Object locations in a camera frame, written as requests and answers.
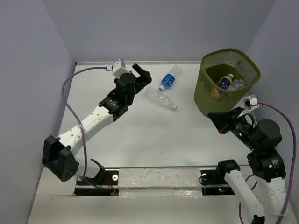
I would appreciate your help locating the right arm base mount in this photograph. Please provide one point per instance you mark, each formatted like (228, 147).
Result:
(214, 185)

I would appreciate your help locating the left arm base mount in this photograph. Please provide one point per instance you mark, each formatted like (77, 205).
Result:
(105, 183)

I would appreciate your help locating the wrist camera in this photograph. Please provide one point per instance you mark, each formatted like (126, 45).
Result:
(250, 102)
(119, 68)

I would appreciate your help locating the clear unlabelled bottle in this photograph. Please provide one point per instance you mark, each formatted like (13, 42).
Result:
(160, 99)

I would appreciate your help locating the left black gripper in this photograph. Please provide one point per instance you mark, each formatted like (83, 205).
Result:
(145, 78)

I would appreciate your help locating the green mesh waste bin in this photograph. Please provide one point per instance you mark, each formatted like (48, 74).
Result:
(213, 67)

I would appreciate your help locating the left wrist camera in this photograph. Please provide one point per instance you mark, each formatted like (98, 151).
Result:
(119, 68)

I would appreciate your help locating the blue label bottle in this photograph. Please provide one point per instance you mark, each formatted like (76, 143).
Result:
(169, 79)
(237, 84)

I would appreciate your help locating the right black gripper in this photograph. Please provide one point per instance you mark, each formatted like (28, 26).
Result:
(223, 121)

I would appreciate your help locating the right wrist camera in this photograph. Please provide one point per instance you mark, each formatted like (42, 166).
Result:
(250, 102)

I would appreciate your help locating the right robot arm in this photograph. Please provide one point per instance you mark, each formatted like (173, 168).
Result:
(266, 164)

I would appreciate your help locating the orange juice bottle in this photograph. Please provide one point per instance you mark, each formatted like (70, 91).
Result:
(223, 83)

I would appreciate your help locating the white foam strip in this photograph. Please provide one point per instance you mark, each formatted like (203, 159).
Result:
(159, 182)

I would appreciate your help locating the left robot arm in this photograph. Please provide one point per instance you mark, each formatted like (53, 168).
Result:
(66, 155)

